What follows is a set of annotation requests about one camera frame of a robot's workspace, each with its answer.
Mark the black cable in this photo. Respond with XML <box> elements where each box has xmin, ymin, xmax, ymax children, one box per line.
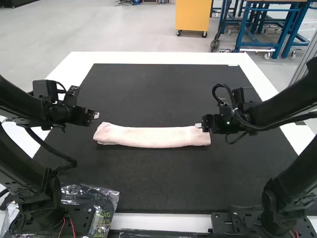
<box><xmin>224</xmin><ymin>132</ymin><xmax>249</xmax><ymax>145</ymax></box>
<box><xmin>211</xmin><ymin>83</ymin><xmax>236</xmax><ymax>113</ymax></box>
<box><xmin>25</xmin><ymin>125</ymin><xmax>78</xmax><ymax>172</ymax></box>

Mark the red wire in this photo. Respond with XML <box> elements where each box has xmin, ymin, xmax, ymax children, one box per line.
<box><xmin>61</xmin><ymin>215</ymin><xmax>76</xmax><ymax>234</ymax></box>

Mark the black mat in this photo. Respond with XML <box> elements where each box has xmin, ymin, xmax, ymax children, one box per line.
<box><xmin>33</xmin><ymin>63</ymin><xmax>304</xmax><ymax>215</ymax></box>

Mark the pale towel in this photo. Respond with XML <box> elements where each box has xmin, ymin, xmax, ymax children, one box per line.
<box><xmin>93</xmin><ymin>121</ymin><xmax>212</xmax><ymax>150</ymax></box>

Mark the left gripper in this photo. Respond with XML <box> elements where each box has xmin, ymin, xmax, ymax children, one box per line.
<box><xmin>63</xmin><ymin>85</ymin><xmax>101</xmax><ymax>127</ymax></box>

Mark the silver foil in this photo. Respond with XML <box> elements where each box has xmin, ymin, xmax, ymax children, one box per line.
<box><xmin>60</xmin><ymin>183</ymin><xmax>120</xmax><ymax>238</ymax></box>

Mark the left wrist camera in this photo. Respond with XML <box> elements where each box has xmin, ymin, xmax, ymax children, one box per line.
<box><xmin>32</xmin><ymin>79</ymin><xmax>57</xmax><ymax>99</ymax></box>

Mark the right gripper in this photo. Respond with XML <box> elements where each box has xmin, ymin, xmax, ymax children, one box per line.
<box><xmin>195</xmin><ymin>113</ymin><xmax>234</xmax><ymax>135</ymax></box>

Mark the blue metal frame cart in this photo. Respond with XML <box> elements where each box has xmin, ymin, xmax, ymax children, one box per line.
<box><xmin>233</xmin><ymin>0</ymin><xmax>311</xmax><ymax>60</ymax></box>
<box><xmin>211</xmin><ymin>0</ymin><xmax>250</xmax><ymax>36</ymax></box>

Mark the grey aluminium post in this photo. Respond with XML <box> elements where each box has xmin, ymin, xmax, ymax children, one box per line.
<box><xmin>288</xmin><ymin>37</ymin><xmax>317</xmax><ymax>88</ymax></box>

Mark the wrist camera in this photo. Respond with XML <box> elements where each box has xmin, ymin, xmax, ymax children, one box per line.
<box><xmin>232</xmin><ymin>86</ymin><xmax>256</xmax><ymax>105</ymax></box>
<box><xmin>32</xmin><ymin>79</ymin><xmax>57</xmax><ymax>99</ymax></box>

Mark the yellow wheeled cabinet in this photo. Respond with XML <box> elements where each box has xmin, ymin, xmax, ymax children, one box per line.
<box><xmin>175</xmin><ymin>0</ymin><xmax>213</xmax><ymax>39</ymax></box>

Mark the dark base panel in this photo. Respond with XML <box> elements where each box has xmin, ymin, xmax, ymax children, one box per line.
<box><xmin>210</xmin><ymin>205</ymin><xmax>314</xmax><ymax>238</ymax></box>
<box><xmin>63</xmin><ymin>205</ymin><xmax>114</xmax><ymax>236</ymax></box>

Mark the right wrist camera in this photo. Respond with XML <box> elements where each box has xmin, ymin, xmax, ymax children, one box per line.
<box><xmin>232</xmin><ymin>86</ymin><xmax>256</xmax><ymax>105</ymax></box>

